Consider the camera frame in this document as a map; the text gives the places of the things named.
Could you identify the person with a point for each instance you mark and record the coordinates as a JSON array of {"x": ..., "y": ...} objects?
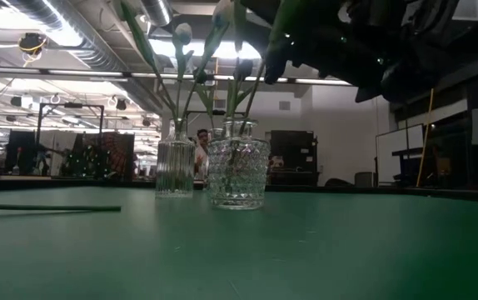
[{"x": 201, "y": 154}]

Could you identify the dark patterned hanging cloth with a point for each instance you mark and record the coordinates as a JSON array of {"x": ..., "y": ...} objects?
[{"x": 116, "y": 154}]

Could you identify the black ceiling device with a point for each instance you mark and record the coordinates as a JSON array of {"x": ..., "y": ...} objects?
[{"x": 31, "y": 43}]

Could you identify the slim clear glass vase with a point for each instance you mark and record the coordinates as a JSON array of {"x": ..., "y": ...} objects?
[{"x": 217, "y": 133}]

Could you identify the diamond-cut glass vase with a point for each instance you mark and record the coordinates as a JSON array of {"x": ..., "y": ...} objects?
[{"x": 239, "y": 175}]

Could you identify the long silver ventilation duct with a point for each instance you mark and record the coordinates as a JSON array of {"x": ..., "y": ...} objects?
[{"x": 93, "y": 54}]

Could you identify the whiteboard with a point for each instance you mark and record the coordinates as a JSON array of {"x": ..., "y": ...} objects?
[{"x": 393, "y": 158}]

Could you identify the ribbed glass vase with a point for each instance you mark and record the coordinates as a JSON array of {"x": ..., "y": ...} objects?
[{"x": 175, "y": 166}]

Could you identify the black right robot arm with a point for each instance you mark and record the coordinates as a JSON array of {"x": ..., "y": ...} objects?
[{"x": 451, "y": 41}]

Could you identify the white artificial tulip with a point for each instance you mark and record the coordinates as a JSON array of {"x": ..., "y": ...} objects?
[
  {"x": 182, "y": 33},
  {"x": 137, "y": 33},
  {"x": 222, "y": 12}
]

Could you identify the black cabinet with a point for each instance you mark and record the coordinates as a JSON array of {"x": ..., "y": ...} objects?
[{"x": 295, "y": 154}]

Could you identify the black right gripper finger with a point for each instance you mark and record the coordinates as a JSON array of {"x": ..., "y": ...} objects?
[{"x": 289, "y": 54}]

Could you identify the black aluminium rig frame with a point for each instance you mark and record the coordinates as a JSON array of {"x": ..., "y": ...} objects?
[{"x": 97, "y": 182}]

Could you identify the white hanging cloth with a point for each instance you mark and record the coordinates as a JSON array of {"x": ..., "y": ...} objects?
[{"x": 56, "y": 141}]

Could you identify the green table mat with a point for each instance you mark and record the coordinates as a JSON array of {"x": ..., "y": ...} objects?
[{"x": 239, "y": 258}]

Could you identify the grey bin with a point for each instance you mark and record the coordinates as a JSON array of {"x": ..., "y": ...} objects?
[{"x": 364, "y": 179}]

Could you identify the ceiling light panel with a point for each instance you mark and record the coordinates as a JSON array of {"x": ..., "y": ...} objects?
[{"x": 168, "y": 48}]

